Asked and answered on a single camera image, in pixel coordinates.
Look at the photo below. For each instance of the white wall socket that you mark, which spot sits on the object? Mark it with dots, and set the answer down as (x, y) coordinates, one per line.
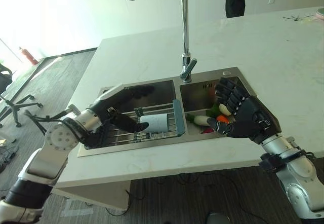
(272, 0)

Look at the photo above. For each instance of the orange carrot toy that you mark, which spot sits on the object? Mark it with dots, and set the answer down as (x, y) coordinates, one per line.
(222, 118)

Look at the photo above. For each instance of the green vegetable toy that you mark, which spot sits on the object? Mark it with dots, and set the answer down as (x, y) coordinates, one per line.
(213, 110)

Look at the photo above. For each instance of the red vegetable toy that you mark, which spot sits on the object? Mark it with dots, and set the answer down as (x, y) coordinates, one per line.
(208, 130)

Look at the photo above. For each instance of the white garlic toy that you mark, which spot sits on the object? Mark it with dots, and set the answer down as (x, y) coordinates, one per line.
(224, 109)

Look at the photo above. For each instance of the steel drying rack blue ends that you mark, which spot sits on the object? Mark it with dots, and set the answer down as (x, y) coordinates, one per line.
(162, 122)

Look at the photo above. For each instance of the red fire extinguisher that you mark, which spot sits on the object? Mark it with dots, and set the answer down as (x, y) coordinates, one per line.
(29, 55)

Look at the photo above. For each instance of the white radish toy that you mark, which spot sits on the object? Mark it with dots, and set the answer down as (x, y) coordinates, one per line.
(201, 120)

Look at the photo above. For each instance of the black office chair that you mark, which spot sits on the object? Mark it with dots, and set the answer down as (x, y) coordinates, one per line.
(10, 94)

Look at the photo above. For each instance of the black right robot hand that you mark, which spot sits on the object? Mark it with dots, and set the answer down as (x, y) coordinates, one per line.
(244, 112)

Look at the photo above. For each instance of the stainless steel double sink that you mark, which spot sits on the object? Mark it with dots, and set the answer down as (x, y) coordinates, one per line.
(162, 112)

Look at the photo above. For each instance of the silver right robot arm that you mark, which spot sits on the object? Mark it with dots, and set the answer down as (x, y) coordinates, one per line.
(291, 168)

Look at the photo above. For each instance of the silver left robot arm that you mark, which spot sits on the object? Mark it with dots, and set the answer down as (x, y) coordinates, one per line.
(48, 153)

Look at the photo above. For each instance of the white kitchen island counter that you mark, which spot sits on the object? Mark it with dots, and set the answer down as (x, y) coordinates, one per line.
(202, 82)

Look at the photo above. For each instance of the green and pink bowl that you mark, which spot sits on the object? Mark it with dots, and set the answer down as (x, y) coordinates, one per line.
(319, 13)

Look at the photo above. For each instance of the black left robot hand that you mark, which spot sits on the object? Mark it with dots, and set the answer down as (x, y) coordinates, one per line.
(119, 99)

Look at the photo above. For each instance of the dark robot foot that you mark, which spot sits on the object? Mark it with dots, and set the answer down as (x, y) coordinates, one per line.
(217, 218)

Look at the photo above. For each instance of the white ceramic cup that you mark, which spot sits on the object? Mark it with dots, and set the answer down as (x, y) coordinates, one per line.
(158, 124)

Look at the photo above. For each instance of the chrome gooseneck faucet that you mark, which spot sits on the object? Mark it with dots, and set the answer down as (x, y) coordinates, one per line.
(186, 31)

